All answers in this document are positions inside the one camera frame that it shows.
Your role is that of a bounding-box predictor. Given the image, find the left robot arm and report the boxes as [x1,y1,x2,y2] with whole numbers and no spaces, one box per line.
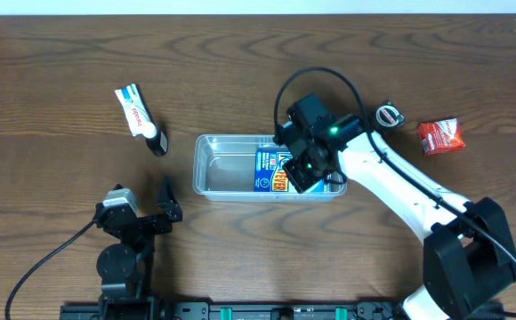
[93,177,182,320]

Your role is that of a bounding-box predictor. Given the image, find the blue fever patch box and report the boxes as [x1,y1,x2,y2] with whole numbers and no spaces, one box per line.
[253,142,333,194]

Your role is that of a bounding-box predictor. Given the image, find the red Panadol ActiFast box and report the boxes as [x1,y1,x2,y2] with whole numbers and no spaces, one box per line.
[417,118,465,156]

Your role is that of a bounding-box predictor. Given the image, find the black mounting rail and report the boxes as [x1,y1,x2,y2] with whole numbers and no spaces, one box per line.
[59,301,407,320]

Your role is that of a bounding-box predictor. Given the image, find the dark bottle white cap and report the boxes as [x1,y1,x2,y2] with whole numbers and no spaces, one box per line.
[142,123,168,156]

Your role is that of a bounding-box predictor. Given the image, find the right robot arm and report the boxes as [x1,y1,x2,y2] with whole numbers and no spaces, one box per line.
[274,111,516,319]

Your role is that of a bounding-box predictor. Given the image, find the green Zam-Buk box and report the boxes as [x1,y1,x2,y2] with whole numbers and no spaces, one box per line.
[369,101,406,135]

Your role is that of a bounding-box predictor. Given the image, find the clear plastic container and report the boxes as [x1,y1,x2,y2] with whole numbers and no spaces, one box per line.
[193,134,347,202]

